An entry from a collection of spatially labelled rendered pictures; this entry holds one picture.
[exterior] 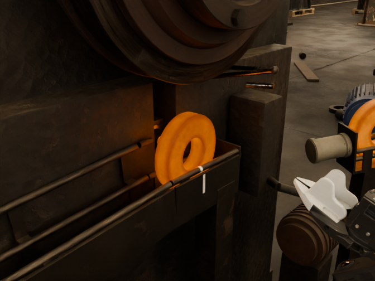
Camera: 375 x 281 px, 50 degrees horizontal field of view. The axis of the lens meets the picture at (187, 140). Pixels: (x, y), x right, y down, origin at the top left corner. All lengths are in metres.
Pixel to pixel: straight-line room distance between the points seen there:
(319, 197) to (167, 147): 0.27
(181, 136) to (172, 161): 0.05
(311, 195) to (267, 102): 0.32
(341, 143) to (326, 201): 0.40
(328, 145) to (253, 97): 0.21
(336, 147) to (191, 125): 0.39
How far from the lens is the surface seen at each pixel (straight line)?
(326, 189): 0.60
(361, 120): 1.00
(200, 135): 0.76
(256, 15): 0.65
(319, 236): 0.97
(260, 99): 0.89
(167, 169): 0.71
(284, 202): 2.07
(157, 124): 0.83
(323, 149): 0.98
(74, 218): 0.68
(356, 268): 0.65
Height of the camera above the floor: 1.06
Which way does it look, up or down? 23 degrees down
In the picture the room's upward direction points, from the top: straight up
